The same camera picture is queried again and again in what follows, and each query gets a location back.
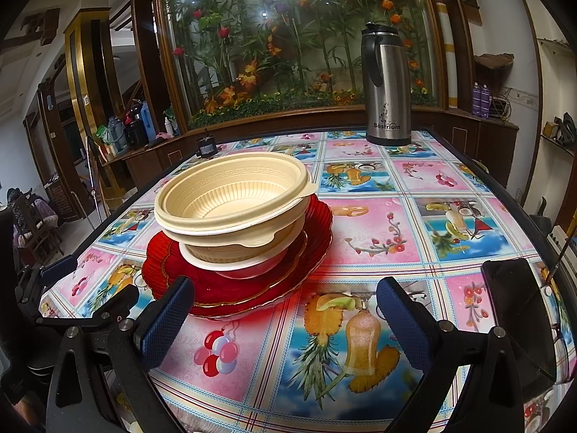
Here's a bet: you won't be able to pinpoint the small black device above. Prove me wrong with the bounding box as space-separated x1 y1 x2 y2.
196 134 218 159

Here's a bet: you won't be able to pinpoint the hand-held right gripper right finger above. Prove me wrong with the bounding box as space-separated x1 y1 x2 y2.
376 275 529 433

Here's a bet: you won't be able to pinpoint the black flask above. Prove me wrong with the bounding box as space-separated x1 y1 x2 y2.
124 106 149 145

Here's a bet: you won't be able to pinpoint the yellow and black tools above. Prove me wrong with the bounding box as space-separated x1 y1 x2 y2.
543 115 577 145

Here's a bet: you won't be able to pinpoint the stainless steel thermos jug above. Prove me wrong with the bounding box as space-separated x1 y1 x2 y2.
360 22 413 146

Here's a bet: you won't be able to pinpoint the wire basket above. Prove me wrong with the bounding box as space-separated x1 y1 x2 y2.
489 97 512 120

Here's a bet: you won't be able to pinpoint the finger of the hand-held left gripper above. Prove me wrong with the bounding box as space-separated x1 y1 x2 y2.
16 255 79 313
35 283 141 331

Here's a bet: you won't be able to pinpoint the floral glass wall panel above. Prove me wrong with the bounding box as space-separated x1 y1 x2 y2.
155 0 445 129

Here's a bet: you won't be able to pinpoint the small red scalloped plate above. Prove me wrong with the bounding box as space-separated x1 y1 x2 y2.
160 230 312 303

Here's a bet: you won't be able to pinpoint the rolled striped mat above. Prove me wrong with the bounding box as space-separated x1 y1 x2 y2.
435 2 458 109

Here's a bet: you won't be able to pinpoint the blue plastic jug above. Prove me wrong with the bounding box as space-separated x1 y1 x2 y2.
107 116 129 154

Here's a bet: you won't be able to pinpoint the large red scalloped plate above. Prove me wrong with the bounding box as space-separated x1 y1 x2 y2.
141 196 335 319

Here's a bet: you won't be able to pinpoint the large cream plastic bowl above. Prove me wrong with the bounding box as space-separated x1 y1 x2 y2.
154 152 313 238

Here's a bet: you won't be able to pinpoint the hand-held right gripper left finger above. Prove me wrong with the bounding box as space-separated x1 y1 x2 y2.
45 274 195 433

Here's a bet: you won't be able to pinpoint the black smartphone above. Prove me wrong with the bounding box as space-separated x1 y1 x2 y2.
481 259 560 391

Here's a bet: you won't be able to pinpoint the wooden sideboard cabinet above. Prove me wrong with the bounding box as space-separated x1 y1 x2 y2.
97 101 519 217

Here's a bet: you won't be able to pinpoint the printed fruit tablecloth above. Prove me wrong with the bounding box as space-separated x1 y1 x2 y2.
38 128 571 433

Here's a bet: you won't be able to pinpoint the brown wicker basket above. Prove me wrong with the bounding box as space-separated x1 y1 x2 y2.
475 53 515 93

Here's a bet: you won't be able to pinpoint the small cream plastic bowl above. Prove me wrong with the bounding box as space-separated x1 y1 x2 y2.
161 203 312 263

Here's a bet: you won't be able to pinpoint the carved wooden chair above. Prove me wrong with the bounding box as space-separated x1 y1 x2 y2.
11 189 64 262

